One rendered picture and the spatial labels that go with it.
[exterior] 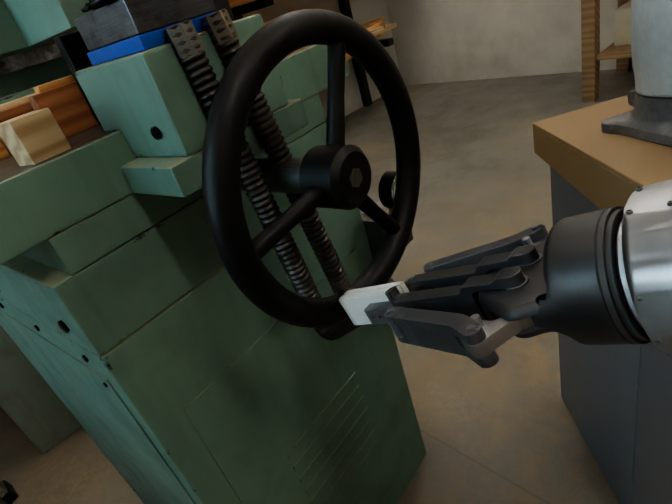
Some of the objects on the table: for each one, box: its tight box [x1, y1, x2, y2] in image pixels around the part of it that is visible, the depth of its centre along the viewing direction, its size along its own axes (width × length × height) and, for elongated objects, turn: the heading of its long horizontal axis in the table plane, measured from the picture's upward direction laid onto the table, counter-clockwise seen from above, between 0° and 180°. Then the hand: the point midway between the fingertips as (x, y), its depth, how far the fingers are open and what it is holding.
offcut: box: [0, 108, 71, 166], centre depth 43 cm, size 4×3×4 cm
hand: (377, 304), depth 40 cm, fingers closed
